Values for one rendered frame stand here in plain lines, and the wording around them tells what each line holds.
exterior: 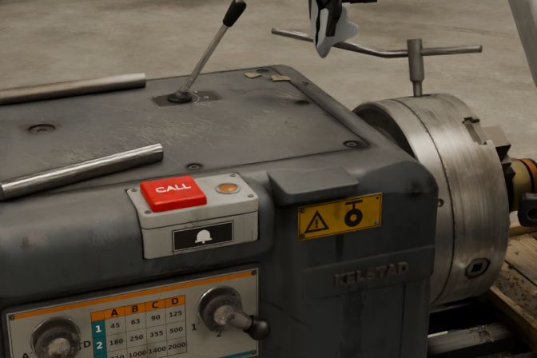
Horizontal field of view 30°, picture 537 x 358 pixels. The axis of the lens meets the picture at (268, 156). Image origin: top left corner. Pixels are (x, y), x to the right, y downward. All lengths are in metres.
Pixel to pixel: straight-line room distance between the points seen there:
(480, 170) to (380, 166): 0.24
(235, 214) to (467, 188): 0.41
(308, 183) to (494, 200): 0.35
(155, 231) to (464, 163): 0.50
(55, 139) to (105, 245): 0.25
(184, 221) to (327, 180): 0.18
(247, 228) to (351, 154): 0.19
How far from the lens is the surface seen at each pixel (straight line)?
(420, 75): 1.50
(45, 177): 1.14
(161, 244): 1.09
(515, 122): 5.02
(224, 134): 1.28
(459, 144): 1.41
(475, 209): 1.40
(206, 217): 1.09
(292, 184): 1.14
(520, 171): 1.58
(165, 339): 1.20
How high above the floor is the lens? 1.72
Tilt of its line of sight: 23 degrees down
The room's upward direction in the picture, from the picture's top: straight up
